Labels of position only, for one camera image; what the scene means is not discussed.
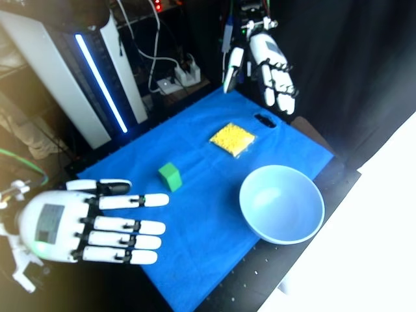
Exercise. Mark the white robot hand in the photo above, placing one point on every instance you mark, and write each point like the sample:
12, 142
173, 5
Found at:
55, 224
265, 52

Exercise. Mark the green block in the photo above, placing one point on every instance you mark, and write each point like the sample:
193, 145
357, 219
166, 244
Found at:
170, 177

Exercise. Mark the white dongle with blue plug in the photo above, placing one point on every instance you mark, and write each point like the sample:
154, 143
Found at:
226, 35

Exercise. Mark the white power strip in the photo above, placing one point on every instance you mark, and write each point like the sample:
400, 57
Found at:
188, 71

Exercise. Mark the black curtain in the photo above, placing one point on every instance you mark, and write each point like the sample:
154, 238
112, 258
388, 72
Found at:
351, 65

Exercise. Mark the brown cardboard piece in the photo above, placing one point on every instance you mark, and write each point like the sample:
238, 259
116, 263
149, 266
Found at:
308, 131

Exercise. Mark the white adapter box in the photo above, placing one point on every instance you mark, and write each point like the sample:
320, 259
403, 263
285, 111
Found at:
167, 85

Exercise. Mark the white tower with light strip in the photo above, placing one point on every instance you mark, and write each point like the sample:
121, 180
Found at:
55, 81

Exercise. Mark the blue mat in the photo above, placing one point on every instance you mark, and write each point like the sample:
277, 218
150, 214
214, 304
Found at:
201, 201

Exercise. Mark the light blue bowl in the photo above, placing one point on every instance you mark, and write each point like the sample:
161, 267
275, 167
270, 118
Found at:
281, 204

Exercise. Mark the white board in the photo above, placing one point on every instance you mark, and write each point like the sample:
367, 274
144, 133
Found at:
364, 234

